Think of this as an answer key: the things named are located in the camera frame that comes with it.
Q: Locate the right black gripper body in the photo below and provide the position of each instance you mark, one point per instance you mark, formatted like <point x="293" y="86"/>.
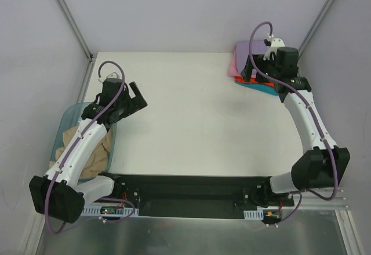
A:
<point x="254" y="70"/>

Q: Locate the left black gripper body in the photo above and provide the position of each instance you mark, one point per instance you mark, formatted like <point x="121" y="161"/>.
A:
<point x="133" y="100"/>

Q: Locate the purple t shirt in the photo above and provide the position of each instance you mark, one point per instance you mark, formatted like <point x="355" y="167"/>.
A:
<point x="242" y="52"/>

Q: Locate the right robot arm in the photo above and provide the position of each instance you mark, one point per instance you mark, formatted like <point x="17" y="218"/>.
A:
<point x="322" y="165"/>

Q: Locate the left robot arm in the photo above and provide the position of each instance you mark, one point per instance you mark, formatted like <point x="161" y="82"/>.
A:
<point x="58" y="193"/>

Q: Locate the teal folded t shirt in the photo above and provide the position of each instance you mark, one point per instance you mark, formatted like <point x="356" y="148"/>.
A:
<point x="259" y="87"/>

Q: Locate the orange folded t shirt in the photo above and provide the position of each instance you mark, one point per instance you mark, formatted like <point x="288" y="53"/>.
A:
<point x="252" y="83"/>

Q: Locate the pink folded t shirt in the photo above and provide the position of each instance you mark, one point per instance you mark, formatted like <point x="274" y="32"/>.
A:
<point x="233" y="69"/>

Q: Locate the translucent blue plastic bin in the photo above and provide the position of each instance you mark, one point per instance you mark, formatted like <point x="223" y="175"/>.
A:
<point x="71" y="118"/>

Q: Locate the beige t shirt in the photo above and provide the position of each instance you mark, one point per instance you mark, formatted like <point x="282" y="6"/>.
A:
<point x="99" y="159"/>

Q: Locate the left aluminium frame post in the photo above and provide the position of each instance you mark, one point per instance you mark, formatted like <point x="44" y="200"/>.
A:
<point x="62" y="4"/>

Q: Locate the aluminium frame post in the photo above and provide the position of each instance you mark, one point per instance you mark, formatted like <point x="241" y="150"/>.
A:
<point x="62" y="4"/>
<point x="315" y="25"/>

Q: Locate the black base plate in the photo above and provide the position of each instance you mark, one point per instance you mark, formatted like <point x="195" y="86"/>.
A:
<point x="195" y="196"/>

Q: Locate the right aluminium frame post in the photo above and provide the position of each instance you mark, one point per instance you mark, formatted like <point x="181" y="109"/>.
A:
<point x="315" y="25"/>

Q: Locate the left white cable duct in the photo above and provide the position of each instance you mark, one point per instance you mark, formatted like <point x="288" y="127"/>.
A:
<point x="109" y="211"/>

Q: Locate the white cable duct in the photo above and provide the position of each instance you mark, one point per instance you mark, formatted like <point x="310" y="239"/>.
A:
<point x="253" y="214"/>
<point x="109" y="211"/>

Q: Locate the aluminium rail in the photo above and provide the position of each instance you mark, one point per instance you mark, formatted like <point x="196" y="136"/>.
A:
<point x="310" y="201"/>

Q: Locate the right white cable duct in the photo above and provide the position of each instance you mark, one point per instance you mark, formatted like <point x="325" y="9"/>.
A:
<point x="253" y="214"/>

